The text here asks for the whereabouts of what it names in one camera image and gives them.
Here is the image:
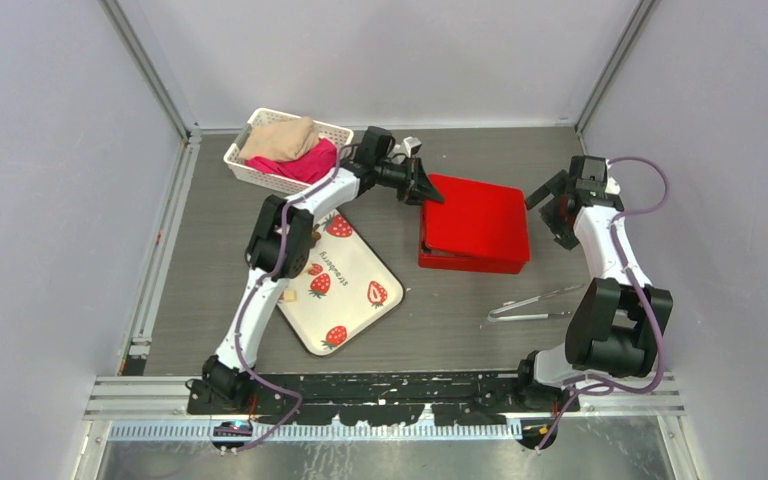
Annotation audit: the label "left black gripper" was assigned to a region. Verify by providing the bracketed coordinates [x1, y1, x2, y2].
[376, 155, 445, 208]

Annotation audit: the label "red box lid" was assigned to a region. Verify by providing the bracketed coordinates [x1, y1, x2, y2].
[420, 174, 531, 259]

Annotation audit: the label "red chocolate box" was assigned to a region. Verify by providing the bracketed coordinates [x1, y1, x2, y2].
[418, 243, 531, 275]

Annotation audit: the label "metal tongs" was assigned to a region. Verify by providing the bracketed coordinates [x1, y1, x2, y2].
[487, 284, 585, 324]

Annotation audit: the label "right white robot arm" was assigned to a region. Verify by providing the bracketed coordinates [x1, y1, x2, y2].
[514, 155, 673, 411]

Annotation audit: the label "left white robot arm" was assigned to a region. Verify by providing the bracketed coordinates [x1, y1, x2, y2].
[201, 126, 444, 413]

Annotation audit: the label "magenta cloth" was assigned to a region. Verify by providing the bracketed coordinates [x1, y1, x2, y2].
[244, 138, 337, 184]

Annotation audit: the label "beige cloth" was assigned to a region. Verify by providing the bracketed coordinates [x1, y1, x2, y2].
[237, 117, 319, 162]

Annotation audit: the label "white plastic basket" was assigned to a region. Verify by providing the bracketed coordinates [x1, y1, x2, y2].
[223, 107, 354, 193]

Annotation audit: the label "strawberry print white tray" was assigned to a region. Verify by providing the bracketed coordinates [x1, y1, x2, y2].
[278, 210, 405, 356]

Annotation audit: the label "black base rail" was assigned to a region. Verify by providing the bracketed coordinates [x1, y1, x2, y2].
[185, 371, 570, 427]

